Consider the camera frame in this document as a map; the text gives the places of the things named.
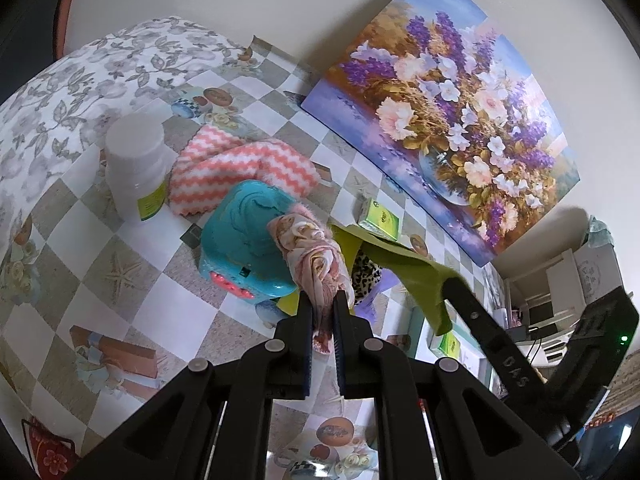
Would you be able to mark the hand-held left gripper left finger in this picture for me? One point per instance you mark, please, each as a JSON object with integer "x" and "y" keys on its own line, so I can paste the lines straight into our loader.
{"x": 308, "y": 345}

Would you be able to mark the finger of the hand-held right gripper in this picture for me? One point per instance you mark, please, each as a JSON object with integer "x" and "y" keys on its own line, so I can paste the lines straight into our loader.
{"x": 495, "y": 350}

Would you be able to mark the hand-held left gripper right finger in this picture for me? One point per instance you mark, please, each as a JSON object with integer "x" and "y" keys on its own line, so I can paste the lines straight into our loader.
{"x": 340, "y": 345}

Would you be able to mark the leopard print scrunchie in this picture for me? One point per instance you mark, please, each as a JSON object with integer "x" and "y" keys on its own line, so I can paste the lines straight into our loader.
{"x": 365, "y": 272}

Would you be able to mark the green rimmed white tray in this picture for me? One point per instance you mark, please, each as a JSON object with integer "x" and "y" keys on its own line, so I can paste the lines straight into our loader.
{"x": 417, "y": 330}

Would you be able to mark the pink floral scarf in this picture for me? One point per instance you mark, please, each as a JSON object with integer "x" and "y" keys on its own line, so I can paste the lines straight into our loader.
{"x": 310, "y": 250}

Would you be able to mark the pink white striped cloth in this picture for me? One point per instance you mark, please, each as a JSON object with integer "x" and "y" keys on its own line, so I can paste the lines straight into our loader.
{"x": 235, "y": 165}

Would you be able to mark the small green carton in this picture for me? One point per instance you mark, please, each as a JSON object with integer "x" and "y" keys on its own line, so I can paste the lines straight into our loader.
{"x": 445, "y": 345}
{"x": 380, "y": 220}

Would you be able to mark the purple cloth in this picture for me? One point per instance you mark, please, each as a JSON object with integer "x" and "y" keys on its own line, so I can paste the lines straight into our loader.
{"x": 372, "y": 305}

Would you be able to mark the white shelf unit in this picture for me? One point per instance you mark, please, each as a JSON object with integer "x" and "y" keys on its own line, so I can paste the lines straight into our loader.
{"x": 565, "y": 275}

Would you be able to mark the teal plastic box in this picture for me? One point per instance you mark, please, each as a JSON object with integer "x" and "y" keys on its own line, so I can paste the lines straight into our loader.
{"x": 240, "y": 245}

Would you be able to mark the pale green cloth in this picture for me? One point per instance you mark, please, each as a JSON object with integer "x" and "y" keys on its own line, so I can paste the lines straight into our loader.
{"x": 599, "y": 232}

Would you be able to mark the flower painting canvas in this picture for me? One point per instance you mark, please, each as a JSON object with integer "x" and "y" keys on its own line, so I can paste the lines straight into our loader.
{"x": 450, "y": 110}

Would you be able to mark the white plastic bottle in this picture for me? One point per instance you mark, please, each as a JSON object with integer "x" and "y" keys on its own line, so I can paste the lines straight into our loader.
{"x": 132, "y": 170}

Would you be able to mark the reddish brown board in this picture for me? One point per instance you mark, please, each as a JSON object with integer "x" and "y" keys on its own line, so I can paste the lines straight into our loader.
{"x": 67, "y": 10}

